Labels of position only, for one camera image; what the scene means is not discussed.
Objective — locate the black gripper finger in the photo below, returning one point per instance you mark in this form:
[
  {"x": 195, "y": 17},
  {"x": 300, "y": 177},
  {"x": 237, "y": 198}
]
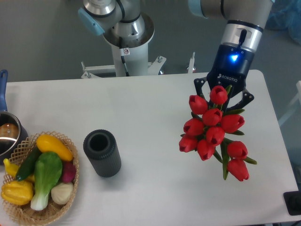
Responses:
[
  {"x": 247, "y": 97},
  {"x": 202, "y": 88}
]

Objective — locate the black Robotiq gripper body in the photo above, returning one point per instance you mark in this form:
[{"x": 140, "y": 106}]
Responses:
[{"x": 230, "y": 67}]

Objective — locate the red tulip bouquet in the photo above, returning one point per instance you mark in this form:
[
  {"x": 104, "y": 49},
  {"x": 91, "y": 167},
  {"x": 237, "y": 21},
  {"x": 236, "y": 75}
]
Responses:
[{"x": 205, "y": 133}]

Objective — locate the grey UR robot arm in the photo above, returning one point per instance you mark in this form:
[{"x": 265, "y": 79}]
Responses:
[{"x": 246, "y": 18}]

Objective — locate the dark grey ribbed vase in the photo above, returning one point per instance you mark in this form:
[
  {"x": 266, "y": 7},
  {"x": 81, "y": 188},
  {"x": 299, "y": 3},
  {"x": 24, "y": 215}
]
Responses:
[{"x": 101, "y": 149}]

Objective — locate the blue plastic bag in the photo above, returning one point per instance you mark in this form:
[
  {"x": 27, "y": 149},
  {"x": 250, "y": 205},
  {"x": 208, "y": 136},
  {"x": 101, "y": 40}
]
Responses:
[{"x": 286, "y": 15}]

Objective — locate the black device at table edge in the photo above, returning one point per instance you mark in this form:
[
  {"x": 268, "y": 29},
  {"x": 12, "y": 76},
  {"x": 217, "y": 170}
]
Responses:
[{"x": 293, "y": 202}]

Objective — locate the purple red radish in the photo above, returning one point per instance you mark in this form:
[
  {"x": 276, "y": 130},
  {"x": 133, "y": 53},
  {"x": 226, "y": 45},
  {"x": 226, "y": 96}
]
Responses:
[{"x": 68, "y": 172}]

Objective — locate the yellow squash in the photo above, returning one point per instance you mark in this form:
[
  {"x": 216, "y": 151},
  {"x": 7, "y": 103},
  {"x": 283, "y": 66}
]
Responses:
[{"x": 49, "y": 143}]

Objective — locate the green bok choy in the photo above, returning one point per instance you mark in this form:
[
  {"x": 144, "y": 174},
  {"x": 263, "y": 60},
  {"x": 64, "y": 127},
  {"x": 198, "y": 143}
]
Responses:
[{"x": 48, "y": 170}]

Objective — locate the white garlic bulb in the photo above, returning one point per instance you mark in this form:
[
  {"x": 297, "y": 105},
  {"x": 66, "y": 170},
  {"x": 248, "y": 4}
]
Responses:
[{"x": 61, "y": 193}]

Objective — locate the dark green cucumber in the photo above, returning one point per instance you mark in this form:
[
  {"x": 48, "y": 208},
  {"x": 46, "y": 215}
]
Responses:
[{"x": 28, "y": 165}]

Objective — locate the small yellow gourd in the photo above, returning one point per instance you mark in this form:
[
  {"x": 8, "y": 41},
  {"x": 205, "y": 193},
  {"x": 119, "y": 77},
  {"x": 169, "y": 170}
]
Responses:
[{"x": 12, "y": 169}]

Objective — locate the yellow bell pepper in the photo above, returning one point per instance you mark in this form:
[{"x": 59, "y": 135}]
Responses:
[{"x": 17, "y": 192}]

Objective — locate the woven wicker basket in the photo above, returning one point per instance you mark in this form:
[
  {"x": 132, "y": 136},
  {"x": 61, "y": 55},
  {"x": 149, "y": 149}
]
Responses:
[{"x": 24, "y": 215}]

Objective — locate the white frame at right edge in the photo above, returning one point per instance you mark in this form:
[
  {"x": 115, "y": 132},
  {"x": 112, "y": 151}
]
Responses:
[{"x": 292, "y": 106}]

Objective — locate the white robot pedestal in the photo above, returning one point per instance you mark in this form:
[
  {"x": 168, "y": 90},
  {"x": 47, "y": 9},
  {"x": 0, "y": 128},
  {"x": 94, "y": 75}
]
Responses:
[{"x": 129, "y": 45}]

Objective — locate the blue handled saucepan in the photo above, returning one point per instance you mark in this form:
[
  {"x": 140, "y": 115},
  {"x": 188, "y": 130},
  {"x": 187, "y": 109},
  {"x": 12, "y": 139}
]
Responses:
[{"x": 12, "y": 133}]

